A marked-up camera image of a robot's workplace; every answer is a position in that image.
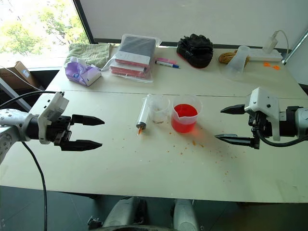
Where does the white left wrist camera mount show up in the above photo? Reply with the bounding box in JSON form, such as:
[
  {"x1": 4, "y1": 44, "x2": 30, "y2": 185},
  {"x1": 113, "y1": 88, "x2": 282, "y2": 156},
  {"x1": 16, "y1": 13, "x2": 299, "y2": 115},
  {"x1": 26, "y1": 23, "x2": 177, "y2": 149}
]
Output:
[{"x1": 38, "y1": 91, "x2": 70, "y2": 145}]

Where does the white syringe with orange tip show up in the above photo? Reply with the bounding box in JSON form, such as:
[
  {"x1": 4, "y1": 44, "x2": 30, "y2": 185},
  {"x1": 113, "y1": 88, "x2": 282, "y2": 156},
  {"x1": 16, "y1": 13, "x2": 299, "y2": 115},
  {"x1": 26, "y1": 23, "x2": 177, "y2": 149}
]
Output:
[{"x1": 136, "y1": 94, "x2": 153, "y2": 137}]

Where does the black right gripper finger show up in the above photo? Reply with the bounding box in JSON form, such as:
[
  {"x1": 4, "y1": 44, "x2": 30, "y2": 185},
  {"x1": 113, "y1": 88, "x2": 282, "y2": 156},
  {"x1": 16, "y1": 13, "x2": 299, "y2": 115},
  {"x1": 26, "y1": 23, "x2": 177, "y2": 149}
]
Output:
[
  {"x1": 215, "y1": 133, "x2": 256, "y2": 148},
  {"x1": 220, "y1": 104, "x2": 246, "y2": 116}
]

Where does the coil of brown rope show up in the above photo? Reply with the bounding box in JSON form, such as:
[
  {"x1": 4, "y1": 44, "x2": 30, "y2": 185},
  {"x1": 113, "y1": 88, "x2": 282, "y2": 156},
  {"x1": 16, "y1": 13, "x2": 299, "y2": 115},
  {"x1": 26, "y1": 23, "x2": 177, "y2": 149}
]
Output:
[{"x1": 218, "y1": 50, "x2": 251, "y2": 66}]

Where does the small clear plastic cup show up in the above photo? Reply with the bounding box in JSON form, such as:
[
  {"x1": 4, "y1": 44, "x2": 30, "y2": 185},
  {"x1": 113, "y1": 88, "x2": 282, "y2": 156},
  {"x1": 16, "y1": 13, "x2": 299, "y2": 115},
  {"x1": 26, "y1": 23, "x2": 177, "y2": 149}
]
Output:
[{"x1": 148, "y1": 95, "x2": 171, "y2": 125}]

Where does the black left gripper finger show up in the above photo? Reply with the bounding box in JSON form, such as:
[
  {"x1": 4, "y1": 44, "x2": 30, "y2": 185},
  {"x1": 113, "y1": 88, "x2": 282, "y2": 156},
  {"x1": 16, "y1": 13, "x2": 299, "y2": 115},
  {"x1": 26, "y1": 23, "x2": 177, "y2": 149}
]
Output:
[
  {"x1": 59, "y1": 139, "x2": 103, "y2": 152},
  {"x1": 70, "y1": 114, "x2": 105, "y2": 126}
]

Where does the bagged stack of books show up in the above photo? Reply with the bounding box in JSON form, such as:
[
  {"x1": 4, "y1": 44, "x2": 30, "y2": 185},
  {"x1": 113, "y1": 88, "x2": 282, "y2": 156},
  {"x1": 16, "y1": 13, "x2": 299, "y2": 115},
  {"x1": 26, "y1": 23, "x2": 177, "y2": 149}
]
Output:
[{"x1": 100, "y1": 33, "x2": 162, "y2": 84}]

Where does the beaker with red liquid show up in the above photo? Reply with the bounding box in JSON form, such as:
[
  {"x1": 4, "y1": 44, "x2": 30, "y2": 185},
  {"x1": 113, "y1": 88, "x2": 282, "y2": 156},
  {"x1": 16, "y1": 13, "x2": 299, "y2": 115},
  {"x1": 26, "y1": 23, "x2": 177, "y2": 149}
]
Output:
[{"x1": 171, "y1": 94, "x2": 203, "y2": 133}]

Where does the green towel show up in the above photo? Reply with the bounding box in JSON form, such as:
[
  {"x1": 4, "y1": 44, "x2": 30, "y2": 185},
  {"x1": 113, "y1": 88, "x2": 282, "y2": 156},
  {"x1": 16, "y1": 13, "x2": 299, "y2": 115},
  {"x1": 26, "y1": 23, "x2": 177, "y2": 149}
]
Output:
[{"x1": 68, "y1": 42, "x2": 116, "y2": 69}]

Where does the empty clear measuring cup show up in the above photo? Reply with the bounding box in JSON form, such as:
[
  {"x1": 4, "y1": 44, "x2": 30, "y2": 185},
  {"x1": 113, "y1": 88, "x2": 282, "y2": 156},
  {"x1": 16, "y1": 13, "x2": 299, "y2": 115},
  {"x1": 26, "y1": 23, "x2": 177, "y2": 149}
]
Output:
[{"x1": 224, "y1": 45, "x2": 251, "y2": 82}]

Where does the white power strip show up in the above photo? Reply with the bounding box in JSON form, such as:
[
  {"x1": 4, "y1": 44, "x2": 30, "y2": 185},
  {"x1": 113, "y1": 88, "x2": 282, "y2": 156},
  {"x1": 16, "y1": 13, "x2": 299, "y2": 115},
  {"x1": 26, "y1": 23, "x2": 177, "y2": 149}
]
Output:
[{"x1": 247, "y1": 49, "x2": 283, "y2": 62}]

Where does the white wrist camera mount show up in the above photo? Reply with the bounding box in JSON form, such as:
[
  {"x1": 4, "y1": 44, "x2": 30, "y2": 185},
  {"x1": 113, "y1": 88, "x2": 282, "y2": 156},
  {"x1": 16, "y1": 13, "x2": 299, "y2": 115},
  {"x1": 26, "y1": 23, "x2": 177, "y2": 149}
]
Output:
[
  {"x1": 38, "y1": 91, "x2": 70, "y2": 145},
  {"x1": 244, "y1": 87, "x2": 281, "y2": 141}
]

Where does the cardboard box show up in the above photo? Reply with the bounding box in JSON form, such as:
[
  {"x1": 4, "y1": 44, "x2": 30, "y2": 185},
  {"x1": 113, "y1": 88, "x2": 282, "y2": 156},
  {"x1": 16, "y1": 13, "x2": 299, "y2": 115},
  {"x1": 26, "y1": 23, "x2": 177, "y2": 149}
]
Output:
[{"x1": 0, "y1": 61, "x2": 40, "y2": 91}]

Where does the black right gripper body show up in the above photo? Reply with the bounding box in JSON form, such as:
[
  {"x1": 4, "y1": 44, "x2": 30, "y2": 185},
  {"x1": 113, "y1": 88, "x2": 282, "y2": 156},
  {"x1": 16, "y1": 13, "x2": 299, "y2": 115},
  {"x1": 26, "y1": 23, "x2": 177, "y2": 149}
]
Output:
[{"x1": 248, "y1": 111, "x2": 274, "y2": 150}]

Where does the grey rounded robot leg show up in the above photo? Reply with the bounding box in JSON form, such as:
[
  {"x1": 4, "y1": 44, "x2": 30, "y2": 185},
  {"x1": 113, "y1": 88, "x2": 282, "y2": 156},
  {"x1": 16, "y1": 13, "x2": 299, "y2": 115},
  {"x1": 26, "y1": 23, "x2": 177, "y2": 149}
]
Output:
[
  {"x1": 173, "y1": 199, "x2": 200, "y2": 231},
  {"x1": 103, "y1": 196, "x2": 148, "y2": 229}
]

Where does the white marker with blue cap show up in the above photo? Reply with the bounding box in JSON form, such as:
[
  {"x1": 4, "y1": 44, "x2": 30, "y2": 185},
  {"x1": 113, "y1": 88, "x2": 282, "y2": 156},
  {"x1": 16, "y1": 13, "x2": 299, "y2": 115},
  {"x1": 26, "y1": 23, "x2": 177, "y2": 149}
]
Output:
[{"x1": 155, "y1": 60, "x2": 180, "y2": 69}]

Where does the black glove pile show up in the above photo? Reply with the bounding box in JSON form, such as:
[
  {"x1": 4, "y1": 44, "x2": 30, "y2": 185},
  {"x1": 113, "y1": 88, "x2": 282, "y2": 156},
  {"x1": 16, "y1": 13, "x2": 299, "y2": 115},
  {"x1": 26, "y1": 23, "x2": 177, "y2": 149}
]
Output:
[{"x1": 176, "y1": 33, "x2": 214, "y2": 69}]

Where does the white power adapter with cable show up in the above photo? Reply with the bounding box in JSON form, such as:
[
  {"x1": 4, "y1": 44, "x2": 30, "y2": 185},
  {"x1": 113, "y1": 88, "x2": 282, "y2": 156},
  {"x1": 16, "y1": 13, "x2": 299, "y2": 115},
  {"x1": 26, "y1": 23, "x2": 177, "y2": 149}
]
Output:
[{"x1": 262, "y1": 29, "x2": 290, "y2": 65}]

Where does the orange plastic clip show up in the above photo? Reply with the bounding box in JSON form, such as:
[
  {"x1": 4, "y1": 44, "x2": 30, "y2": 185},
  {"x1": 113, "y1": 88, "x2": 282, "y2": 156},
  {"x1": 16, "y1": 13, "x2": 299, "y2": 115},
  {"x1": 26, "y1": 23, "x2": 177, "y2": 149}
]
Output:
[{"x1": 263, "y1": 62, "x2": 281, "y2": 71}]

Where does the purple tissue pack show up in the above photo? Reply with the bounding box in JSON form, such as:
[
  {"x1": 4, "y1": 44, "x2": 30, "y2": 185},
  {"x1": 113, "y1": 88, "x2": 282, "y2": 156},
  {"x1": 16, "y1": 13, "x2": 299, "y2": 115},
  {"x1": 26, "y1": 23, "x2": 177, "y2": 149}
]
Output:
[{"x1": 65, "y1": 56, "x2": 103, "y2": 88}]

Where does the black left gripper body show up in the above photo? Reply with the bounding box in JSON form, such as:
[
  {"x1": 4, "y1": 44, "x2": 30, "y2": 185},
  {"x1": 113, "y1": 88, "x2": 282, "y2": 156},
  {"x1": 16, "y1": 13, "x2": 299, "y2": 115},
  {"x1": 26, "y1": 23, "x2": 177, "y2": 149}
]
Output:
[{"x1": 47, "y1": 115, "x2": 73, "y2": 146}]

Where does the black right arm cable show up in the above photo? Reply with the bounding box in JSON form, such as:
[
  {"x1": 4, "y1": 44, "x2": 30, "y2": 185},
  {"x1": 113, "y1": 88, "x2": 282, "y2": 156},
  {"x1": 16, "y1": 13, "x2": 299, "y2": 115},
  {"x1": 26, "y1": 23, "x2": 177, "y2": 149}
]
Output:
[{"x1": 257, "y1": 131, "x2": 308, "y2": 147}]

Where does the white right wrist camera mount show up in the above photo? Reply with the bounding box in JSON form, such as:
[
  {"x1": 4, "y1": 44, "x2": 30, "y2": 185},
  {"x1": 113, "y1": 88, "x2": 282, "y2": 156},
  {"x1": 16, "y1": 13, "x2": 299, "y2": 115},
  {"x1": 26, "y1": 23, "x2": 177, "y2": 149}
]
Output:
[{"x1": 244, "y1": 87, "x2": 281, "y2": 141}]

